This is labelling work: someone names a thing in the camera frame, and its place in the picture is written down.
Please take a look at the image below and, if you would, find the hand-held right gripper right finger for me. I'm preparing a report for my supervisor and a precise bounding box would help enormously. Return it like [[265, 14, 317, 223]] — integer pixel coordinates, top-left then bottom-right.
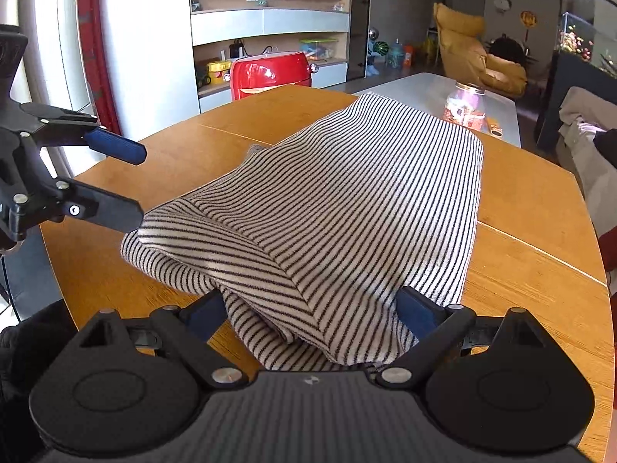
[[375, 286, 546, 390]]

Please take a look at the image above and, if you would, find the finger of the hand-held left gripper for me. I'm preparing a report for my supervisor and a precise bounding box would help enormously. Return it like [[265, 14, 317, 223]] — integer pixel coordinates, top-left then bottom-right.
[[18, 102, 148, 166], [8, 178, 145, 233]]

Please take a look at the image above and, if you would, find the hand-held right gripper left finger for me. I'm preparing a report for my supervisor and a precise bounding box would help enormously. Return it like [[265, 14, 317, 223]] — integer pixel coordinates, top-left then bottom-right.
[[78, 289, 248, 392]]

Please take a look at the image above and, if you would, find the black white striped garment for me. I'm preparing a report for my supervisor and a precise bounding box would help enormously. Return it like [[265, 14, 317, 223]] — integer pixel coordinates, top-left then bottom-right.
[[120, 93, 485, 367]]

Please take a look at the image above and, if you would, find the beige sofa with clothes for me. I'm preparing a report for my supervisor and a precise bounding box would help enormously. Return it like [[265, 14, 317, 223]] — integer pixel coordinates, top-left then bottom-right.
[[555, 86, 617, 271]]

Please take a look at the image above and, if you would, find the red curtain strip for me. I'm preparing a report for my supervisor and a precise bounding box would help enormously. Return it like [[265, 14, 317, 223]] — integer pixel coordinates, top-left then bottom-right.
[[76, 0, 121, 136]]

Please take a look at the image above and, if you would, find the yellow box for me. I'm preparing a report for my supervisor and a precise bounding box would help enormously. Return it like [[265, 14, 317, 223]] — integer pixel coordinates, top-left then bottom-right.
[[207, 60, 233, 83]]

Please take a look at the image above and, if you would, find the red kitchen appliance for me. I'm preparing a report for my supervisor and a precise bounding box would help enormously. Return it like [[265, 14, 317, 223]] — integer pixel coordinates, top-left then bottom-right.
[[229, 51, 320, 102]]

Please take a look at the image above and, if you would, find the white wooden shelf cabinet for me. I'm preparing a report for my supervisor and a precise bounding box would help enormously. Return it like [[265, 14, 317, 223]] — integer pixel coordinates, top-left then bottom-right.
[[189, 0, 352, 115]]

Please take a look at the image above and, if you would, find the glass jar with pink contents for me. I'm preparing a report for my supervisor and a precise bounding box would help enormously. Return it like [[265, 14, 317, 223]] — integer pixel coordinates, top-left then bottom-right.
[[442, 82, 487, 131]]

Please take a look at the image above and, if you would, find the clear container with green lid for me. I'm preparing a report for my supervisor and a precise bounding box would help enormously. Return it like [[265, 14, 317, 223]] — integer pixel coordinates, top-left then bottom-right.
[[300, 37, 339, 61]]

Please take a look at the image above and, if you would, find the yellow armchair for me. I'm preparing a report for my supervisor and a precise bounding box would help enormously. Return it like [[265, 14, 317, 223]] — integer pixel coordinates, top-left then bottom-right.
[[432, 2, 528, 98]]

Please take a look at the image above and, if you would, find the black bag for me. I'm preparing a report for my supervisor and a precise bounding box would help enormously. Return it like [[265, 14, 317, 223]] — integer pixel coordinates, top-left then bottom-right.
[[488, 35, 528, 64]]

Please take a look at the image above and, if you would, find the glass fish tank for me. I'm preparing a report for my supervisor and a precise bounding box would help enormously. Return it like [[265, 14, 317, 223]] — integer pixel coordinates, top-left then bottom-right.
[[556, 12, 617, 78]]

